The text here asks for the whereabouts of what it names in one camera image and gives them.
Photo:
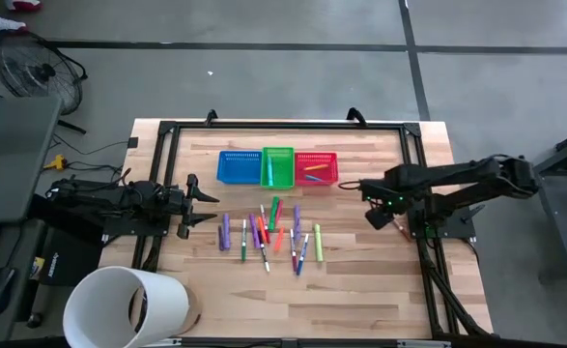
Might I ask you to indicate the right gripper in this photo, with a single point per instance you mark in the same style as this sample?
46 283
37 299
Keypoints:
384 188

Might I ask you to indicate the yellow plug connector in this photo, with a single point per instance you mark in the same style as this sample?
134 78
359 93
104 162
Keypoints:
57 163

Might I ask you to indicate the small black knob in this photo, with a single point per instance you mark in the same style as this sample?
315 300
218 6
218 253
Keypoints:
34 320

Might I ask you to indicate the teal highlighter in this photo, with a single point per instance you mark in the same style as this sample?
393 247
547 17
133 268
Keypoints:
269 169

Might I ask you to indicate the green plastic basket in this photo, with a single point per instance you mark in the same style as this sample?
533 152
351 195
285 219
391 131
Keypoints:
283 169

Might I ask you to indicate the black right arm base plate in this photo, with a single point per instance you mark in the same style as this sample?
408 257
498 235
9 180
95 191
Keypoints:
459 222

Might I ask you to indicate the black floor fan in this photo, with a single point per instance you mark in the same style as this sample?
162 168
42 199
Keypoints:
36 72

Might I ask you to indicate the blue highlighter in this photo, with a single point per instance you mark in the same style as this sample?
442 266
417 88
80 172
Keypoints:
313 178

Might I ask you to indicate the white cylinder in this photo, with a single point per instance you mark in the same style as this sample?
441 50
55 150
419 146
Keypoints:
99 309

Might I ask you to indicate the thin green dry-erase marker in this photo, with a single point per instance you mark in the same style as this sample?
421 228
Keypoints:
244 240

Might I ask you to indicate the small black clamp block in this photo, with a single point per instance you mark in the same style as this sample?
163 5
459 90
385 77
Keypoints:
133 142

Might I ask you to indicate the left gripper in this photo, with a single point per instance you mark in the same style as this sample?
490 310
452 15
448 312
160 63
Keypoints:
174 200

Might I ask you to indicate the thin red dry-erase marker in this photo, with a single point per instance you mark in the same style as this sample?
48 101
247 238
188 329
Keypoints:
263 215

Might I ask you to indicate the red plastic basket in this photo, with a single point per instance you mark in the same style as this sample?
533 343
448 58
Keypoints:
317 158

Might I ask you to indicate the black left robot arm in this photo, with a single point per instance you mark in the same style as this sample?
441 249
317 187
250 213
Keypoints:
94 195

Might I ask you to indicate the black case white logo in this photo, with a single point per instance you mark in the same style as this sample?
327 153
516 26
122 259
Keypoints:
70 261

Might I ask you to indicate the thin maroon dry-erase marker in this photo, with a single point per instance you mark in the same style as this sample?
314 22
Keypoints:
293 251

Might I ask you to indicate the orange highlighter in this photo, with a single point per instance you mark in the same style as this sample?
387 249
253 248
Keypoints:
279 240
261 227

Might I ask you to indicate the black aluminium table frame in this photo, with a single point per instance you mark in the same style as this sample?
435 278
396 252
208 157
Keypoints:
288 125

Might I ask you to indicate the person's shoe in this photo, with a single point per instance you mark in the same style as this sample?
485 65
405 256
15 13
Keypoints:
24 4
8 24

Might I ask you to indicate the light green Sharpie highlighter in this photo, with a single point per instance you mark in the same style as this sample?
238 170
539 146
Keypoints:
318 242

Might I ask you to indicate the black neighbouring table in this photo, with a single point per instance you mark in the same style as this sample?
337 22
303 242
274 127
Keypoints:
553 217

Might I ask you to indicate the thin brown dry-erase marker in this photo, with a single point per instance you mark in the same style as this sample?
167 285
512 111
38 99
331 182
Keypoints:
402 231

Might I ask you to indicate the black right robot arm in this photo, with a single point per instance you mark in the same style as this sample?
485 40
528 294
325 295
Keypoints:
457 174

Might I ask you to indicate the blue plastic basket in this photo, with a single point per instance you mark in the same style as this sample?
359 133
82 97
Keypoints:
239 169

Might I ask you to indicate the pink highlighter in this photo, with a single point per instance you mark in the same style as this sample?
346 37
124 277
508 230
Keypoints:
278 212

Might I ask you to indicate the dark desk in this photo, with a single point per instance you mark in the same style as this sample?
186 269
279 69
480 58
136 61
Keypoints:
22 241

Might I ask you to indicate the grey flat monitor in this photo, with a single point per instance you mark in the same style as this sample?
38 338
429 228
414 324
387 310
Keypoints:
12 154

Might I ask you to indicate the thin black dry-erase marker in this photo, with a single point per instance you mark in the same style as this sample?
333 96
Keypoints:
264 257

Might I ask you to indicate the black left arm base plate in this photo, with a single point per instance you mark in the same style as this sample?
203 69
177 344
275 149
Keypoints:
128 227

